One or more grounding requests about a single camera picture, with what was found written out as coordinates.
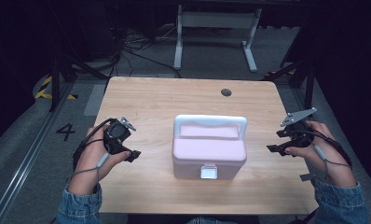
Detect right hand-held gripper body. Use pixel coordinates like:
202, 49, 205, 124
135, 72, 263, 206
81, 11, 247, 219
275, 106, 318, 149

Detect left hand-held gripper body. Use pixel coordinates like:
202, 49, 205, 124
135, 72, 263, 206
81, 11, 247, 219
103, 116, 137, 156

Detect person's left hand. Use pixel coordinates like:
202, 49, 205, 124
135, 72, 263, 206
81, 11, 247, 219
67, 124, 132, 196

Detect person's right hand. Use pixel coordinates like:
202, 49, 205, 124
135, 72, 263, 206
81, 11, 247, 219
284, 119, 357, 189

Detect black tripod stand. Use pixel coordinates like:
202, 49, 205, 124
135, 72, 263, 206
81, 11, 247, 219
48, 51, 109, 113
262, 57, 317, 110

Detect yellow black floor tape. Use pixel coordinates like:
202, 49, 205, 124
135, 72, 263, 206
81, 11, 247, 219
34, 76, 79, 101

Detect person's denim lap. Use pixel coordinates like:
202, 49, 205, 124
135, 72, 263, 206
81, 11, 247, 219
185, 217, 240, 224

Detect grey left wrist strap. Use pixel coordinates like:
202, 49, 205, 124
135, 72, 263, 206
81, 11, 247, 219
71, 151, 111, 185

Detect grey wrist strap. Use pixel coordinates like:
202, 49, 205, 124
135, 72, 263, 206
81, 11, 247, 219
71, 151, 111, 185
313, 144, 353, 182

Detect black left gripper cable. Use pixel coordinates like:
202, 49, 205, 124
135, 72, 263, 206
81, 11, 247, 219
73, 118, 117, 172

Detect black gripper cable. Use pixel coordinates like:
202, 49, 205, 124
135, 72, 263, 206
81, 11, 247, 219
73, 118, 117, 172
304, 129, 353, 169

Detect grey right wrist strap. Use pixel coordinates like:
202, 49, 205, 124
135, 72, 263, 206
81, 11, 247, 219
313, 144, 353, 182

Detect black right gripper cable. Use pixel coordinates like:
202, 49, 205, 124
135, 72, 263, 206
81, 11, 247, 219
304, 129, 353, 169

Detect pink storage box white handle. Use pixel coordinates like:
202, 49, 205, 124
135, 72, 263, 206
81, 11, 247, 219
172, 114, 249, 181

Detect black floor cables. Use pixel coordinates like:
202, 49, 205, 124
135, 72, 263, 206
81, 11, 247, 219
110, 26, 183, 79

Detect metal floor rail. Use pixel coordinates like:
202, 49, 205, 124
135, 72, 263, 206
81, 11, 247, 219
0, 83, 76, 224

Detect white metal frame stand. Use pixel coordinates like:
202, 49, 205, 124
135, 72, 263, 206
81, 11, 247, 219
172, 4, 263, 74

